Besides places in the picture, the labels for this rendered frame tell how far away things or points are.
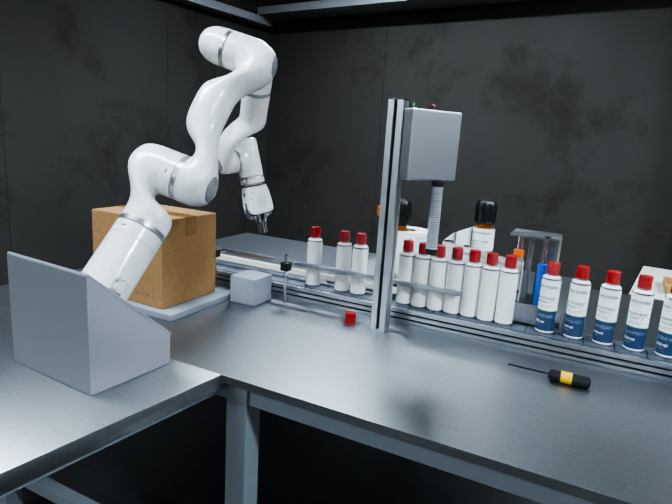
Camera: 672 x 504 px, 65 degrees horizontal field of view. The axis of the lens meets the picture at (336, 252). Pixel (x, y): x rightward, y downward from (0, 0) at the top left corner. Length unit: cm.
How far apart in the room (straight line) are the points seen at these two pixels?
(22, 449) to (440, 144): 118
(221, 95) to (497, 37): 299
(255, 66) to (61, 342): 83
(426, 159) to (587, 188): 257
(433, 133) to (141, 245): 81
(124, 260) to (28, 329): 25
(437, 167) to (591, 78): 259
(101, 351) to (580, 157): 337
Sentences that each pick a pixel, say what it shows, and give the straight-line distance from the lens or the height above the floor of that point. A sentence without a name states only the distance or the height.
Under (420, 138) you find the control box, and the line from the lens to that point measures 148.
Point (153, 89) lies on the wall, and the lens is 436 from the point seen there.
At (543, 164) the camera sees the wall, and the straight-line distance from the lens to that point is 403.
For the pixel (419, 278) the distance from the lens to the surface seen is 166.
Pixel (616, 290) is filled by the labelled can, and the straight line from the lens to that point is 159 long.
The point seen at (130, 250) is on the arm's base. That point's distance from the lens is 133.
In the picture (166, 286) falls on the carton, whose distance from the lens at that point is 167.
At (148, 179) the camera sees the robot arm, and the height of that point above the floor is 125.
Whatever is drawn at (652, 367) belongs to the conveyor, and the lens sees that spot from 162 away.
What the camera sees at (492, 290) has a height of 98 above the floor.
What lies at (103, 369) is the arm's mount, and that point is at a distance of 125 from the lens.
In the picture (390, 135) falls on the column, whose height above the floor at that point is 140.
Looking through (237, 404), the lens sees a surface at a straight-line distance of 134.
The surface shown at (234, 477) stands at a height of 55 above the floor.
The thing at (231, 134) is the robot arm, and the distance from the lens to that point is 180.
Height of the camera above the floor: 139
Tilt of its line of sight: 12 degrees down
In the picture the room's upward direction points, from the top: 4 degrees clockwise
